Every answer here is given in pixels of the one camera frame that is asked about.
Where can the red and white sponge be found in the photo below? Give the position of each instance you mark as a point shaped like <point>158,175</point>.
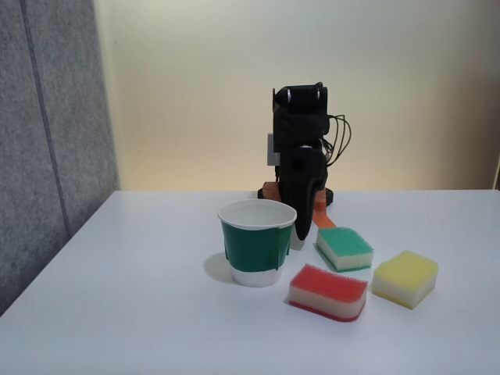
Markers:
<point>328,291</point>

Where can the orange tape strip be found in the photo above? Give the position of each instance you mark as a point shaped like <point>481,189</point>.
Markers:
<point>323,218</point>
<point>270,188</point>

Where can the white paper cup green tape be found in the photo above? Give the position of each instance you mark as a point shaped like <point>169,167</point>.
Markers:
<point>254,242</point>

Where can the green and white sponge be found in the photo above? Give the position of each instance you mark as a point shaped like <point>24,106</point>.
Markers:
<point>345,246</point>

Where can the yellow and white sponge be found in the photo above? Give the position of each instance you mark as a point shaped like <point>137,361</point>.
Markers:
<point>404,279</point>

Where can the grey fabric partition panel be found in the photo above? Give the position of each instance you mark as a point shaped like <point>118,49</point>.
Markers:
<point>51,136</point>

